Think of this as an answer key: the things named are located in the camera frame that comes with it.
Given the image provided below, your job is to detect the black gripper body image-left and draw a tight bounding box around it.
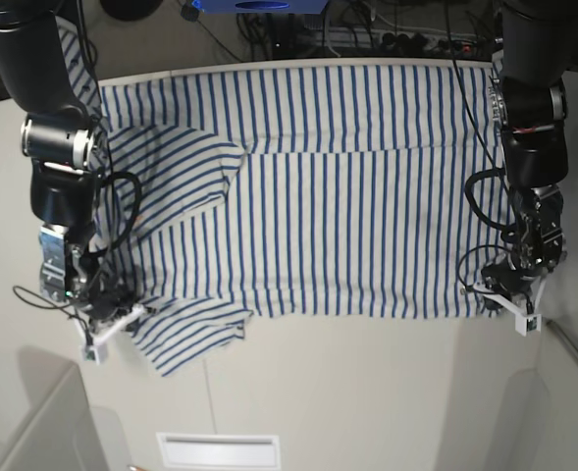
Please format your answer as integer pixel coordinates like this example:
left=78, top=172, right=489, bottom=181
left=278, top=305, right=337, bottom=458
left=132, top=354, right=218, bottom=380
left=75, top=285, right=136, bottom=324

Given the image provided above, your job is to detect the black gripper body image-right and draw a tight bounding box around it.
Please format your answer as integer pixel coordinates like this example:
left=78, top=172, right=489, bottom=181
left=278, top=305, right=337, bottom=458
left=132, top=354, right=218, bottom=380
left=481, top=259, right=549, bottom=309

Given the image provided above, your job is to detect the blue white striped T-shirt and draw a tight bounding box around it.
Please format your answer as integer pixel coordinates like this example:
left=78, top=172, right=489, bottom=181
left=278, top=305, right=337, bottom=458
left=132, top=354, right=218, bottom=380
left=59, top=25, right=501, bottom=376

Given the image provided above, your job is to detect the black robot arm image-left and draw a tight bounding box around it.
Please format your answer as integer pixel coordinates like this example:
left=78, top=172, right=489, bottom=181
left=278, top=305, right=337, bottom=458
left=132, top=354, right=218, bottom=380
left=0, top=1, right=142, bottom=326

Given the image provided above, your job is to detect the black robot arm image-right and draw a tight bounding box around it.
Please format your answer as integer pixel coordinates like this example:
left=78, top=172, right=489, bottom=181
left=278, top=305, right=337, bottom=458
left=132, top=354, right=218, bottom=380
left=482, top=1, right=578, bottom=313

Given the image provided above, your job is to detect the grey partition image-right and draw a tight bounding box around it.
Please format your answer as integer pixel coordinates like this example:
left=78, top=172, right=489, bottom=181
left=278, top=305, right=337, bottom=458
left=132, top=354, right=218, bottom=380
left=437, top=319, right=578, bottom=470

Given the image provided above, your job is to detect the grey partition image-left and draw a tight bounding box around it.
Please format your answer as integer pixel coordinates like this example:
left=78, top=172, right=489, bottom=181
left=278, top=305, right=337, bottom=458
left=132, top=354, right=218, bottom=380
left=0, top=346, right=112, bottom=470

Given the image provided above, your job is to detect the blue box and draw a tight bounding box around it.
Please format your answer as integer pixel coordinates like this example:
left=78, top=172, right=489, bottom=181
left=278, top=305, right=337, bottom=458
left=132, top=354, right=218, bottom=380
left=191, top=0, right=328, bottom=15

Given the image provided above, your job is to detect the white table cable grommet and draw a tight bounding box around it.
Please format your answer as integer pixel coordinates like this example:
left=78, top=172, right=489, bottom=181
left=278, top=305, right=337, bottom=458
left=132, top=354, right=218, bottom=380
left=156, top=433, right=282, bottom=470

